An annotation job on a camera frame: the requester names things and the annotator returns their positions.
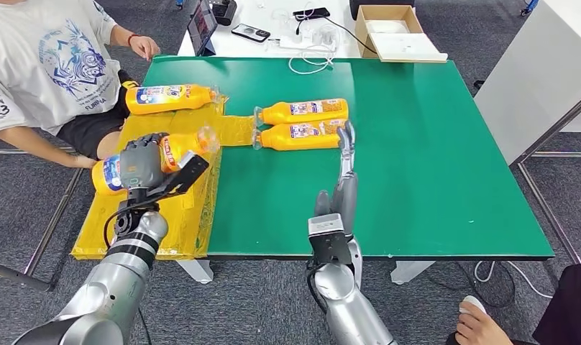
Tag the white table foot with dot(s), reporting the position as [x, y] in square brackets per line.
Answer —
[409, 271]
[195, 271]

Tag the white desk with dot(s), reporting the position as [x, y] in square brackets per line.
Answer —
[252, 51]

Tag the smartphone in dark case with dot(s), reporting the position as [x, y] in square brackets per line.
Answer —
[250, 33]

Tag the yellow taped cardboard mat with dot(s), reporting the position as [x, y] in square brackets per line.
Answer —
[176, 228]

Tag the black tablet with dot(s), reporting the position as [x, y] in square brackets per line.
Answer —
[202, 28]

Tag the steel table frame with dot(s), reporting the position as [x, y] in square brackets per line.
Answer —
[547, 213]
[58, 215]

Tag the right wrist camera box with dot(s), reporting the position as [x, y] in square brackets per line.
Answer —
[328, 240]

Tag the black handheld controller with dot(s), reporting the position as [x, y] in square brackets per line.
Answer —
[224, 12]

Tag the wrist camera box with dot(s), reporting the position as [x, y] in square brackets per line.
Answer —
[328, 240]
[190, 171]

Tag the black smartphone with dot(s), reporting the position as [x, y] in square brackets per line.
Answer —
[312, 14]

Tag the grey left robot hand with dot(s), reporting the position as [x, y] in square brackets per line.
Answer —
[140, 164]

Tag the blue metal stand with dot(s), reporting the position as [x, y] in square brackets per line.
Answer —
[528, 7]

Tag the white power strip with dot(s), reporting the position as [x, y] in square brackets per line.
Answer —
[300, 44]

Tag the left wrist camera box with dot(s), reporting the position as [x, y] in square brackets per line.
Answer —
[190, 171]

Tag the open cardboard box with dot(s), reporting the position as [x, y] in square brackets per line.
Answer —
[390, 43]

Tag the white cabinet table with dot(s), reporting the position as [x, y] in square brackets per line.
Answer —
[533, 71]

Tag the orange detergent bottle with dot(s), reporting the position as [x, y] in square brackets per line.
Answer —
[281, 138]
[176, 97]
[281, 113]
[104, 174]

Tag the person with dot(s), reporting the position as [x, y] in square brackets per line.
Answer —
[57, 57]
[571, 309]

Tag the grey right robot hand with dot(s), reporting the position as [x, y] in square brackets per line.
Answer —
[345, 200]

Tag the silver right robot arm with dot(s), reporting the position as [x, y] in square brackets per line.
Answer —
[347, 304]

